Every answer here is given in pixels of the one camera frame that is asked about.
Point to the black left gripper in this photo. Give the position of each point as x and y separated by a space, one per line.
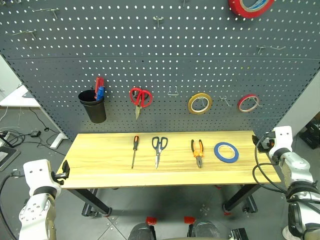
58 178

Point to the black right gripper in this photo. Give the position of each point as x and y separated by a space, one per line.
265 143

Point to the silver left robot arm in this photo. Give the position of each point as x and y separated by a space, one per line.
37 212

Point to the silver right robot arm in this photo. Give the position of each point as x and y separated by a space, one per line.
297 175

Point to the grey metal pegboard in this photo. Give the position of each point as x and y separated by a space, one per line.
155 65

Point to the black table leg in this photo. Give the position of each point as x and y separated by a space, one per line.
240 198
90 201

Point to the blue tape roll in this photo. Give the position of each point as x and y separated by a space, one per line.
218 155

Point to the thin red tape roll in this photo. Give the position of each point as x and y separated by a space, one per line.
241 105

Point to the black power adapter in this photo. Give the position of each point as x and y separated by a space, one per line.
35 133

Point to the black box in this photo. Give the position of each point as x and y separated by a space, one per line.
311 135

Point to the silver double prong hook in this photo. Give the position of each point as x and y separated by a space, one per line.
224 99

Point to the black flat screen device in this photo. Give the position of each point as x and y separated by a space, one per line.
6 156

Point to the black plastic cup holder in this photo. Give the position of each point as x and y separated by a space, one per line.
93 108

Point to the orange black screwdriver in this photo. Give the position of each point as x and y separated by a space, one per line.
135 147

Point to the yellow tape roll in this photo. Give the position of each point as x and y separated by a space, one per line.
191 106

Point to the white desk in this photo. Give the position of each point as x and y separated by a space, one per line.
17 96

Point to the dark rounded shape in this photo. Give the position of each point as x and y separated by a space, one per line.
205 230
142 232

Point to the silver pegboard hook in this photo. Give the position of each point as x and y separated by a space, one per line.
158 19
268 47
47 10
26 32

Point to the wide red tape roll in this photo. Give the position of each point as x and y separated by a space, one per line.
237 8

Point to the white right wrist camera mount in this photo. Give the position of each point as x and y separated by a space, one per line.
282 137

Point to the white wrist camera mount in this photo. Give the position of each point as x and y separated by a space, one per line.
282 137
37 173

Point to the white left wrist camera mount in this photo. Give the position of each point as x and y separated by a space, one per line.
37 173

